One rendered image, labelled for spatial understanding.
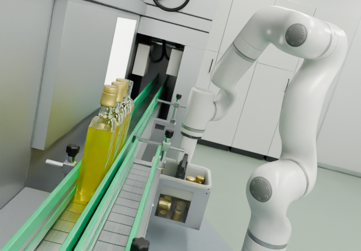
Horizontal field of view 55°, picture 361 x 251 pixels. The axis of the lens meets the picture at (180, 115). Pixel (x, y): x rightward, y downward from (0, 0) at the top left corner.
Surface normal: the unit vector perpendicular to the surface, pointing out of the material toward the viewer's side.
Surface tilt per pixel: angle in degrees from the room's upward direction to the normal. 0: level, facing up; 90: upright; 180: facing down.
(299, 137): 112
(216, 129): 90
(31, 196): 0
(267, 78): 90
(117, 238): 0
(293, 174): 35
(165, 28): 90
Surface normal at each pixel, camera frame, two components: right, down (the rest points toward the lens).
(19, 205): 0.25, -0.94
